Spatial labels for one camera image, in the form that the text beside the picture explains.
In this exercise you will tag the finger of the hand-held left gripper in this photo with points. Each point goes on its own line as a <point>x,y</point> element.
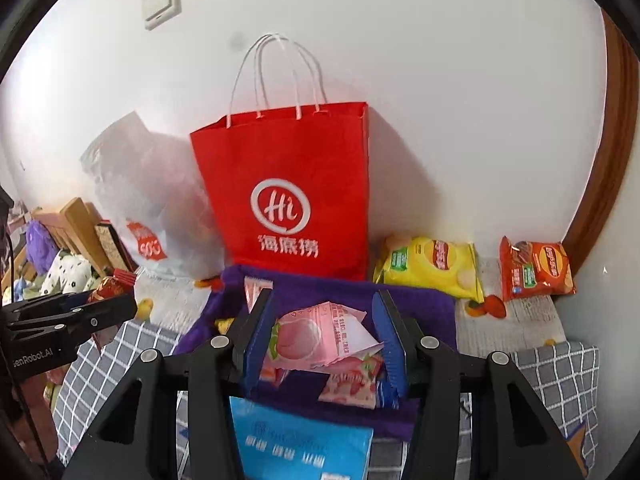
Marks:
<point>90,320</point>
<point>50,304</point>

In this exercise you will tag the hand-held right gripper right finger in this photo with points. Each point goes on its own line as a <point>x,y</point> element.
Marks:
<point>392,345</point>

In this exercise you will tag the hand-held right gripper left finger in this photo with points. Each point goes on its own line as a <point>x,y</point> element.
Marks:
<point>252,350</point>

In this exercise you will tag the pink peach snack packet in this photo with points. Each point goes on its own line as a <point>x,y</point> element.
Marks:
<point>300,335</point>

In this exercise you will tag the strawberry print snack packet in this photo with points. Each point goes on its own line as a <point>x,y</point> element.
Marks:
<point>350,385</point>

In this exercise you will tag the white spotted plush toy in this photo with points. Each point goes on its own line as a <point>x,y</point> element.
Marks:
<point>70,272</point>

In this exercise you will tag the purple towel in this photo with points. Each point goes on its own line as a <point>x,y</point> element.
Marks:
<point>430,310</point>

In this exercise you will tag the pink strip snack packet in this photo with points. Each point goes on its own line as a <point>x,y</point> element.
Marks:
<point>252,295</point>

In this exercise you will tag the purple plush toy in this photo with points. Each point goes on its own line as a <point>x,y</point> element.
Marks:
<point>40,245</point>

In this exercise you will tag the patterned wooden box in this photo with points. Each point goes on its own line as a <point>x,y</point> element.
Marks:
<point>112,245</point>

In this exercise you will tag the wooden chair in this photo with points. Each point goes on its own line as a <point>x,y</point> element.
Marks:
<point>75,220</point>

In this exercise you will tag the yellow chips bag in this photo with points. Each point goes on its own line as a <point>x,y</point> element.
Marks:
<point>435,260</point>

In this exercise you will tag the blue tissue pack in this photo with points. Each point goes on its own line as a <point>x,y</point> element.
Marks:
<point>300,440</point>

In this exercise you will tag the translucent plastic bag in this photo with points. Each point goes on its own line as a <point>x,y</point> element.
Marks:
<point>150,185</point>

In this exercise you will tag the grey checked bedsheet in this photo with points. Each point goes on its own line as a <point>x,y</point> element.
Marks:
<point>550,375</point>

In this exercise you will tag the orange chips bag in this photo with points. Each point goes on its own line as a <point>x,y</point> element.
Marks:
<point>535,267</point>

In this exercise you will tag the red paper bag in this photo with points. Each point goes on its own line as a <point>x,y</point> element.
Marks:
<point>300,170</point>

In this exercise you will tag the brown wooden door frame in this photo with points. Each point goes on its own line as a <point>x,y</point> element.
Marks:
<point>610,160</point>

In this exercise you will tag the white wall switch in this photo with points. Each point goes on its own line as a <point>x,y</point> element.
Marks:
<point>161,4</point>

